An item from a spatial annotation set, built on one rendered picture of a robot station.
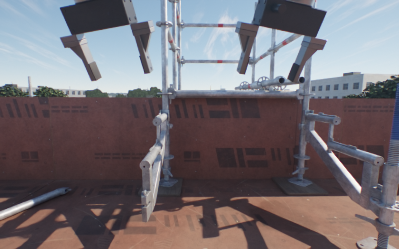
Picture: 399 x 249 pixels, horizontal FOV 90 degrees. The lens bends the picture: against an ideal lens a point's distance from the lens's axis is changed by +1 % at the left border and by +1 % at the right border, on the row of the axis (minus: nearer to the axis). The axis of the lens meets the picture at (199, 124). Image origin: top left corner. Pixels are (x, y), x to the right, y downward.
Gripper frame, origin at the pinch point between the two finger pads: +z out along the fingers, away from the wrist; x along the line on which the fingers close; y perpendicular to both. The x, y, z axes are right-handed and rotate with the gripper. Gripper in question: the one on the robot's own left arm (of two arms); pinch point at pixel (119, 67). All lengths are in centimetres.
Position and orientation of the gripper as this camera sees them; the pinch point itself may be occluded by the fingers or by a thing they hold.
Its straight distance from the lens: 51.5
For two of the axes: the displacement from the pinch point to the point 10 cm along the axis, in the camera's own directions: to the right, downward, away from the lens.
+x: -9.8, 0.9, 1.6
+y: 0.9, -5.1, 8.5
